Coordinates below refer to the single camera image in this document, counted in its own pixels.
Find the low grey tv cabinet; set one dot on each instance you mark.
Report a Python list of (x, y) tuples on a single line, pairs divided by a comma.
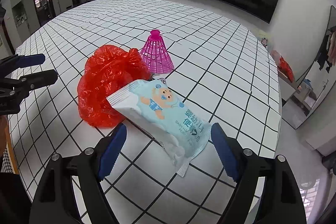
[(287, 89)]

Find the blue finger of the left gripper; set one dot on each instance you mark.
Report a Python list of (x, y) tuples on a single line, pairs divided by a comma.
[(30, 60), (37, 80)]

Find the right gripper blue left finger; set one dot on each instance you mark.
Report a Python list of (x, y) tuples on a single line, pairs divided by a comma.
[(109, 149)]

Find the pink plastic shuttlecock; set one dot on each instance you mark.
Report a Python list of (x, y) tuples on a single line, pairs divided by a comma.
[(155, 55)]

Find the framed child photo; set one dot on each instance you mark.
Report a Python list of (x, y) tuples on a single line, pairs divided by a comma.
[(265, 39)]

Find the tall standing mirror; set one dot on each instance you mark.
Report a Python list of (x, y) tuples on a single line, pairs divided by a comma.
[(311, 89)]

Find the red plastic bag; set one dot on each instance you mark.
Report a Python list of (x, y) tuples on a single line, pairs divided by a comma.
[(108, 70)]

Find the white grid tablecloth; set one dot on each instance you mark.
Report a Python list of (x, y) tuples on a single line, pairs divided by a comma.
[(221, 74)]

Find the baby wipes packet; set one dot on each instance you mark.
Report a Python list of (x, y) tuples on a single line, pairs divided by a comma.
[(152, 106)]

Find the person's left hand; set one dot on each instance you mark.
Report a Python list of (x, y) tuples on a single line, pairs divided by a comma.
[(4, 130)]

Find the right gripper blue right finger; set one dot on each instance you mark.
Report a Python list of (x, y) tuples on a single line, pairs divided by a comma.
[(222, 145)]

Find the red bag on cabinet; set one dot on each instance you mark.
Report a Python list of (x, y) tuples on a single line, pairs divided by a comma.
[(284, 68)]

